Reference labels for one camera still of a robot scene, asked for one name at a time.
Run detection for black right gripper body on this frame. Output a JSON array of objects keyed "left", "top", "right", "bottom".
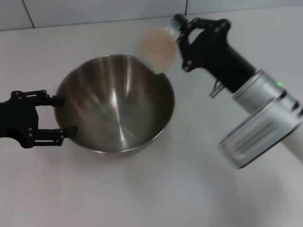
[{"left": 181, "top": 19, "right": 257, "bottom": 95}]

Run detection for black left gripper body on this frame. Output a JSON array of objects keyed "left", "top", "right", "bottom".
[{"left": 0, "top": 93, "right": 40, "bottom": 149}]

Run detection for clear plastic cup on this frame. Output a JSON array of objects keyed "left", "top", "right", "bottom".
[{"left": 139, "top": 19, "right": 183, "bottom": 75}]

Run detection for white rice grains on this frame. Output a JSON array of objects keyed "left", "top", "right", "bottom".
[{"left": 140, "top": 28, "right": 178, "bottom": 72}]

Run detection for large stainless steel bowl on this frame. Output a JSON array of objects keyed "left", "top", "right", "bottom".
[{"left": 53, "top": 54, "right": 177, "bottom": 155}]

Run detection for right gripper cable with plug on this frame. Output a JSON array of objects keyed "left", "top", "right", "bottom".
[{"left": 209, "top": 79, "right": 225, "bottom": 98}]

